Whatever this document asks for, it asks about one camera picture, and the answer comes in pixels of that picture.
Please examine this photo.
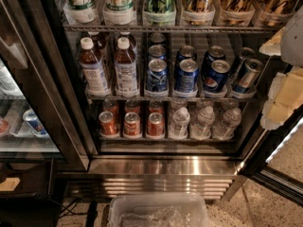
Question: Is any blue can second row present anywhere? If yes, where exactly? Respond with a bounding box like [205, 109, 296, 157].
[176, 44, 197, 63]
[203, 45, 225, 67]
[148, 44, 167, 61]

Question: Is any gold tall can right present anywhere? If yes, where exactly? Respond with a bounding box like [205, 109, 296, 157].
[252, 0, 298, 27]

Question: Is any gold tall can left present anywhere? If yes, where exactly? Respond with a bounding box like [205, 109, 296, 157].
[182, 0, 215, 26]

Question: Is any orange soda can front left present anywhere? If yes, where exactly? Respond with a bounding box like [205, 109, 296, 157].
[98, 111, 118, 137]

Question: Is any gold tall can middle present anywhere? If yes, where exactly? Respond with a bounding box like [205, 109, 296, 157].
[216, 0, 255, 26]

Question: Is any neighbouring fridge glass door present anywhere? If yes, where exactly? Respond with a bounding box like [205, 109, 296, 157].
[0, 0, 94, 171]

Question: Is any clear plastic bin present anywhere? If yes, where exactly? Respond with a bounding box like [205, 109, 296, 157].
[107, 192, 210, 227]

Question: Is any blue can second row left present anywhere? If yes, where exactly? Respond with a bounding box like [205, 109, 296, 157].
[148, 44, 167, 61]

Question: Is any brown tea bottle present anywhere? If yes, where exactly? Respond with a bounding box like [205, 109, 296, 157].
[80, 37, 109, 94]
[114, 37, 138, 97]

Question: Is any orange soda can front middle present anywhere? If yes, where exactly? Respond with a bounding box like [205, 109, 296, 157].
[123, 112, 141, 137]

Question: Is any blue pepsi can front right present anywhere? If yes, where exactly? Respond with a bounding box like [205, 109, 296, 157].
[203, 60, 230, 93]

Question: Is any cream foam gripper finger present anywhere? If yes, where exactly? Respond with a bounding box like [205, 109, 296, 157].
[260, 66, 303, 131]
[258, 27, 285, 56]

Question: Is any open fridge door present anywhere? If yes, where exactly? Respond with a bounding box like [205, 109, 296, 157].
[241, 107, 303, 206]

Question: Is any white orange green tall can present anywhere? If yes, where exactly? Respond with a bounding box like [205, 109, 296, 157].
[103, 0, 134, 26]

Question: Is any blue pepsi can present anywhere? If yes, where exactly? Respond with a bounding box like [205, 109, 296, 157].
[203, 60, 230, 93]
[173, 59, 199, 97]

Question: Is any bubble wrap in bin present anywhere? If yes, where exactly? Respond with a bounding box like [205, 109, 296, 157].
[119, 206, 189, 227]

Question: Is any clear water bottle middle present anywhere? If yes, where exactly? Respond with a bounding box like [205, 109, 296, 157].
[190, 106, 215, 140]

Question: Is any clear water bottle right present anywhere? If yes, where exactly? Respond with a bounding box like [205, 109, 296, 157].
[212, 107, 241, 141]

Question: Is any blue pepsi can front middle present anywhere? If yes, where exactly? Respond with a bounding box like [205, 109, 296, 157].
[173, 59, 199, 97]

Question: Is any steel fridge base grille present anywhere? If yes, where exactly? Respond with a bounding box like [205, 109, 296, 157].
[66, 156, 238, 200]

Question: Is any clear water bottle left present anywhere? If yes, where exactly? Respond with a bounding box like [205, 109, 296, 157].
[169, 107, 190, 139]

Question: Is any orange soda can front right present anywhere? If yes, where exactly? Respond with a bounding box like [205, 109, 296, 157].
[147, 113, 164, 138]

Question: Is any white blue can neighbouring fridge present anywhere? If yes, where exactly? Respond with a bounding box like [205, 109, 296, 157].
[23, 109, 48, 137]

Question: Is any black cable on floor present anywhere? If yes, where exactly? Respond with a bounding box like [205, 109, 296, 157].
[58, 198, 98, 227]

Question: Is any silver blue slim can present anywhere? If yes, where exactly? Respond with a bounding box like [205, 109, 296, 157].
[232, 59, 263, 98]

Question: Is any orange soda can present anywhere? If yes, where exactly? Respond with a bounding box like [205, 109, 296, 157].
[123, 112, 141, 137]
[98, 111, 118, 137]
[147, 113, 164, 138]

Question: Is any brown tea bottle right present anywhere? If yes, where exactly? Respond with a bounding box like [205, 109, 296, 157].
[114, 37, 138, 97]

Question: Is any blue can front left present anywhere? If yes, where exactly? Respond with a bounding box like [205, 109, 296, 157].
[146, 59, 169, 96]

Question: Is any gold tall can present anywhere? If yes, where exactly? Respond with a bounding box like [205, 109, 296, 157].
[216, 0, 255, 26]
[252, 0, 298, 27]
[182, 0, 215, 26]

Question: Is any blue can second row middle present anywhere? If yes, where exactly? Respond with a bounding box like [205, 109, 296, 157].
[176, 44, 197, 63]

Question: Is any blue can second row right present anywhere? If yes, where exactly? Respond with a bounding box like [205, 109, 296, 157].
[203, 45, 225, 67]

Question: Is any brown tea bottle left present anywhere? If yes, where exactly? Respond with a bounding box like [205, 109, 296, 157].
[80, 37, 109, 94]

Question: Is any clear water bottle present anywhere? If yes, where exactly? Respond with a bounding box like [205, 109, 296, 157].
[190, 106, 215, 140]
[212, 107, 241, 141]
[169, 107, 190, 139]

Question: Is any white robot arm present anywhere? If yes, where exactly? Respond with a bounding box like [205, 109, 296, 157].
[258, 8, 303, 130]

